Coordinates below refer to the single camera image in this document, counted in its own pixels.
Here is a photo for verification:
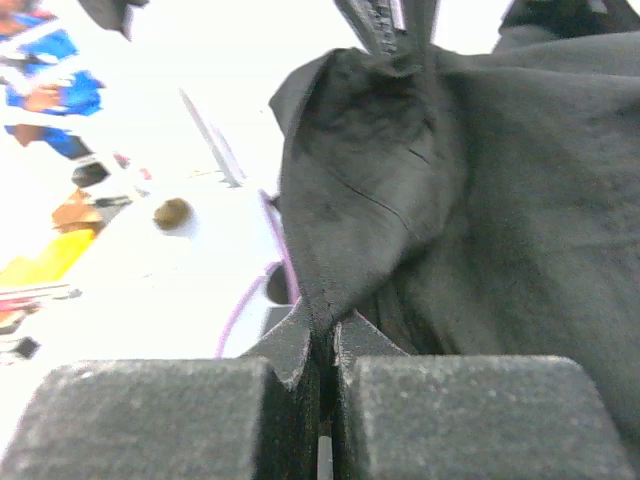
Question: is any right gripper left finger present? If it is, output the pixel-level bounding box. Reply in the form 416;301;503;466
1;304;320;479

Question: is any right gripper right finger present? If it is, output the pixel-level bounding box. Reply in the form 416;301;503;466
332;314;635;479

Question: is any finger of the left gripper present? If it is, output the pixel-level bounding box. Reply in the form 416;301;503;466
334;0;439;56

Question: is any black shirt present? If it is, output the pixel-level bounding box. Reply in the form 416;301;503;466
270;32;639;447

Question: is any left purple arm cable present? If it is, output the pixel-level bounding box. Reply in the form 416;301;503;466
214;189;301;359

